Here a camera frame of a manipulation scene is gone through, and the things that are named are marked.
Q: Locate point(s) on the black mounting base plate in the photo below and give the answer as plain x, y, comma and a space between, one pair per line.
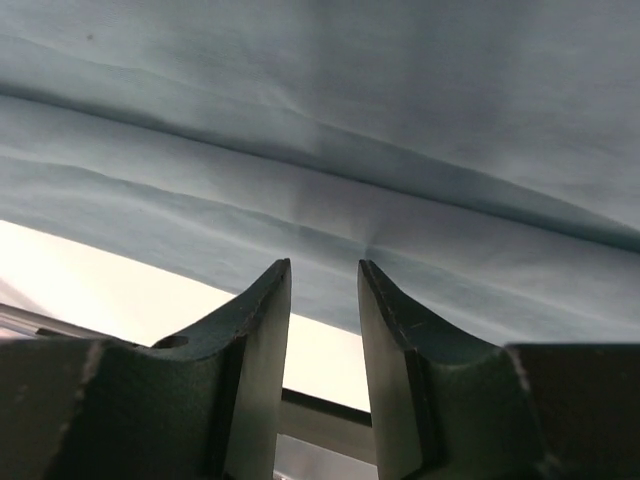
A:
326, 424

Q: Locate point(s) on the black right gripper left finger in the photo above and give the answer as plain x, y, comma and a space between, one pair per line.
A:
202, 403

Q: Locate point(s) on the grey polo shirt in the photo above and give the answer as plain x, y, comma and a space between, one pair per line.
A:
485, 154

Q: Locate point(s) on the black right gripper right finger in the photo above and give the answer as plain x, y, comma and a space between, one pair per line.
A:
448, 405

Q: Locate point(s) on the aluminium frame rail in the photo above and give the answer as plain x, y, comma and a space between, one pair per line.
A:
17, 322

